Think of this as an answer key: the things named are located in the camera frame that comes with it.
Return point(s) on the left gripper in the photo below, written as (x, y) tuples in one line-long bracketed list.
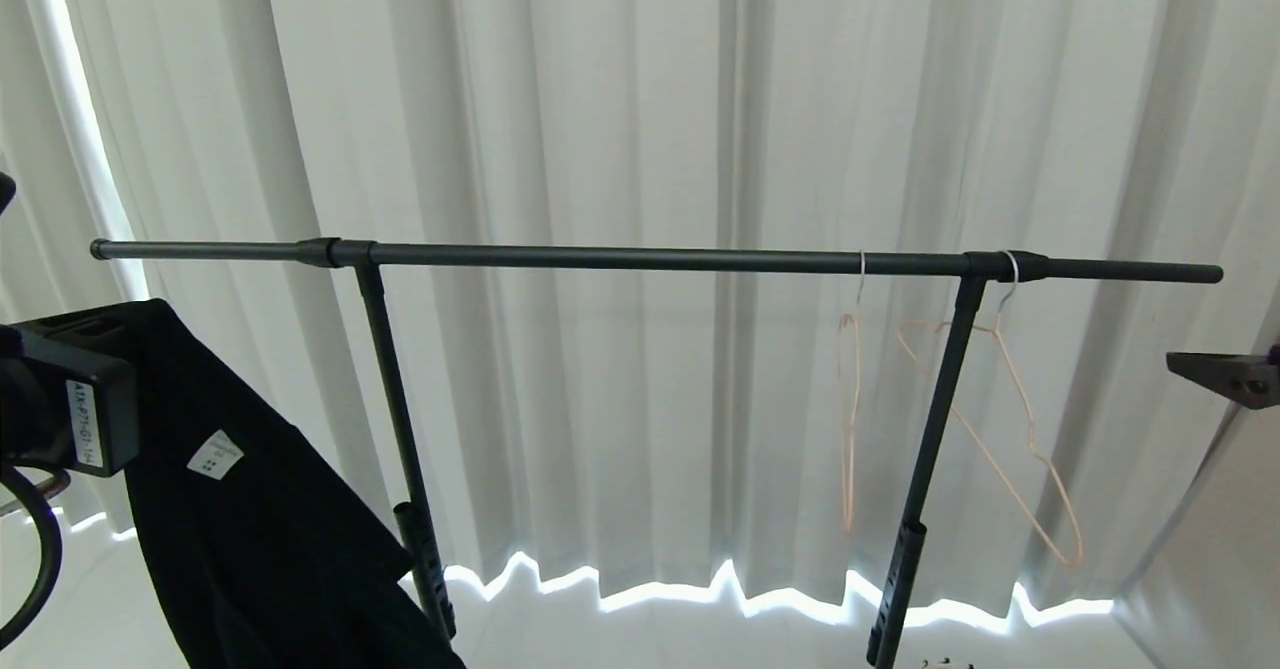
[(40, 399)]

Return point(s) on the black garment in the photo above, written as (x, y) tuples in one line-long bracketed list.
[(260, 549)]

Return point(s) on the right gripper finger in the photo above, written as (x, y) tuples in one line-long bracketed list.
[(1220, 374)]

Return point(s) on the white curtain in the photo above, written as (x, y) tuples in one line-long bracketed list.
[(600, 99)]

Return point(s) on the black clothes rack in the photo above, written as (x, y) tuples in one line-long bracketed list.
[(650, 257)]

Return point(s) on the pink clothes hanger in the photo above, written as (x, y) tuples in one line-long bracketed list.
[(1030, 444), (848, 469)]

